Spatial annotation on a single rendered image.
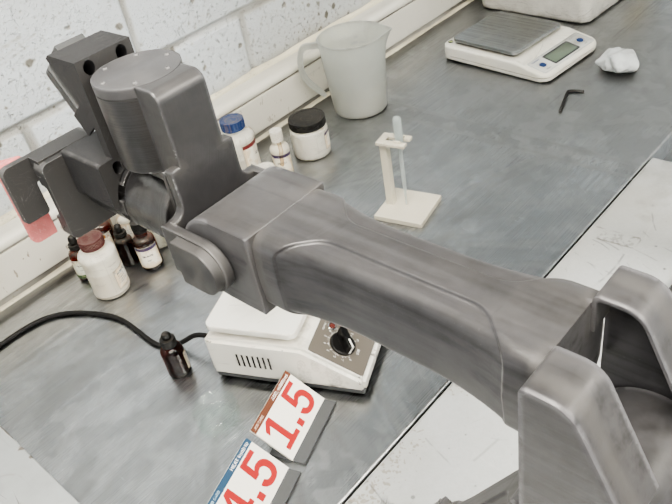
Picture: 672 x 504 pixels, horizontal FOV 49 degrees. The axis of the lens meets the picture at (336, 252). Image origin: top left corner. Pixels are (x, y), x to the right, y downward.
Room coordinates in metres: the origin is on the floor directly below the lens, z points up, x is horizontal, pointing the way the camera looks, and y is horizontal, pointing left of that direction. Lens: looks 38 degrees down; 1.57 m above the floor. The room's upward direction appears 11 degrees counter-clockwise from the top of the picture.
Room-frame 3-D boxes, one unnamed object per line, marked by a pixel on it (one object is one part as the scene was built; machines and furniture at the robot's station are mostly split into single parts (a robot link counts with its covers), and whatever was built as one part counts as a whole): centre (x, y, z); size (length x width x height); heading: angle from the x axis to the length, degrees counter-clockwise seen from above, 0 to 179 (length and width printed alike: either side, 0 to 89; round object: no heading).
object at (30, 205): (0.51, 0.21, 1.30); 0.09 x 0.07 x 0.07; 42
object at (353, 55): (1.30, -0.09, 0.97); 0.18 x 0.13 x 0.15; 83
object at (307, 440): (0.55, 0.08, 0.92); 0.09 x 0.06 x 0.04; 150
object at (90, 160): (0.48, 0.14, 1.36); 0.07 x 0.06 x 0.11; 132
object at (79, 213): (0.48, 0.14, 1.30); 0.10 x 0.07 x 0.07; 132
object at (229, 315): (0.69, 0.10, 0.98); 0.12 x 0.12 x 0.01; 66
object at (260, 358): (0.68, 0.07, 0.94); 0.22 x 0.13 x 0.08; 66
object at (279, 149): (1.11, 0.06, 0.94); 0.03 x 0.03 x 0.09
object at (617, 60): (1.25, -0.60, 0.92); 0.08 x 0.08 x 0.04; 36
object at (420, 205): (0.93, -0.12, 0.96); 0.08 x 0.08 x 0.13; 54
